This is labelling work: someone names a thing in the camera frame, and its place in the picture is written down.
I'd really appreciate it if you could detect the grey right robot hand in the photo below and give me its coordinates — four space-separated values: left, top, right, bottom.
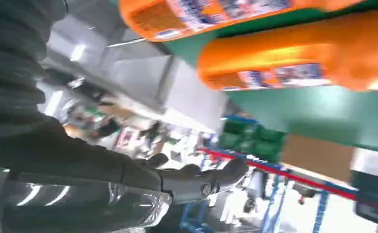
0 115 250 233

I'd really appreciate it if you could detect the green crate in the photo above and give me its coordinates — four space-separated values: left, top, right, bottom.
218 119 286 164

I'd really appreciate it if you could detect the blue metal rack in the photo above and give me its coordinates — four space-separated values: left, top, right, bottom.
179 115 361 233

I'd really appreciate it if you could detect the cardboard box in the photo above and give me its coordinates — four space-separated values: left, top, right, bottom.
280 133 356 183

